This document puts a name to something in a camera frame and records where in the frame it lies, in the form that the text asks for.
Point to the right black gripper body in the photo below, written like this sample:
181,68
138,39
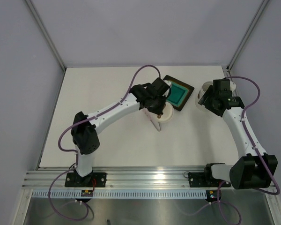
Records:
210,105

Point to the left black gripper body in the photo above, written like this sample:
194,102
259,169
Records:
158,105

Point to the white cylindrical container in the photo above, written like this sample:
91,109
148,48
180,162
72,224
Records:
201,92

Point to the white round lid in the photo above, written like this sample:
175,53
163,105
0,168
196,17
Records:
168,112

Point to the clear plastic tongs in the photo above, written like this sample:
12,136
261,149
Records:
153,119

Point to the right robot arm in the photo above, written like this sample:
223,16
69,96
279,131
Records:
255,168

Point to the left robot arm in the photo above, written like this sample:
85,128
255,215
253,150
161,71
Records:
86,129

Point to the dark square teal plate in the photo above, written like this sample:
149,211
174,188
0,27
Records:
180,92

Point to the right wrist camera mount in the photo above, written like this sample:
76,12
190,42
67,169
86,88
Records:
232,86

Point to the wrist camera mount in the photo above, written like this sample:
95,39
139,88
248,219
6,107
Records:
232,86
168,82

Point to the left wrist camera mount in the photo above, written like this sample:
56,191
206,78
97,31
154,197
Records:
168,82

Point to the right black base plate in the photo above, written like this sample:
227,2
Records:
199,179

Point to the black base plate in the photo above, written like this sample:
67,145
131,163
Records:
97,179
199,179

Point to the aluminium rail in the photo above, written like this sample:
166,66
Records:
156,177

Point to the right aluminium frame post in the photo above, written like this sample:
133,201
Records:
249,31

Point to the aluminium frame post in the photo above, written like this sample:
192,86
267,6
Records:
249,31
43,30

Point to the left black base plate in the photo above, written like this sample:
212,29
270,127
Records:
97,179

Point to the left aluminium frame post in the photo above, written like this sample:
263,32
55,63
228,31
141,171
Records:
43,30

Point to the white slotted cable duct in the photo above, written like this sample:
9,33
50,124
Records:
122,194

